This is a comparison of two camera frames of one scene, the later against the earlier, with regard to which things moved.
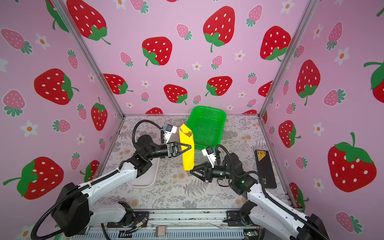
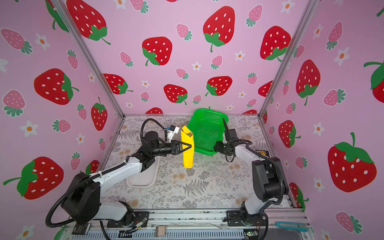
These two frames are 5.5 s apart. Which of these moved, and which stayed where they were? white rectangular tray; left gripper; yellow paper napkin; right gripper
Moved: right gripper
Stayed: white rectangular tray; left gripper; yellow paper napkin
